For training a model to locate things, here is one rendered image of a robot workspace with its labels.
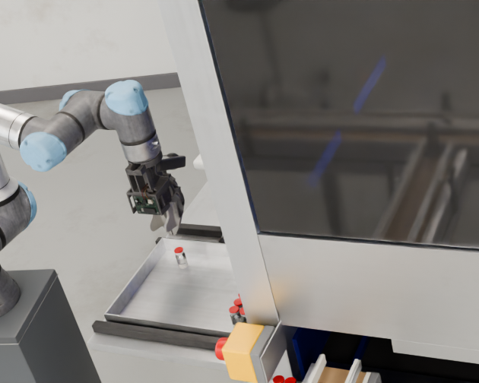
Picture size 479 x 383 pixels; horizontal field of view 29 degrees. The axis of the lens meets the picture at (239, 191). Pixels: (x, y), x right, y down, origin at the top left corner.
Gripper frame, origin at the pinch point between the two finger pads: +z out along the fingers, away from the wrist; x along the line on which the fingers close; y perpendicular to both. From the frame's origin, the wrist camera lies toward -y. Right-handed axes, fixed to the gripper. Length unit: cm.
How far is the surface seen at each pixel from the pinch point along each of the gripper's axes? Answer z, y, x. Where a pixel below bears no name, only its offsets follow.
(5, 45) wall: 65, -222, -237
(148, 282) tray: 10.1, 7.1, -5.6
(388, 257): -20, 28, 58
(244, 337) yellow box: -5.0, 33.8, 32.5
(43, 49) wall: 69, -227, -217
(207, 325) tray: 10.0, 17.6, 14.0
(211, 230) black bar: 8.4, -10.3, 2.2
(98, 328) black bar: 8.8, 23.7, -8.2
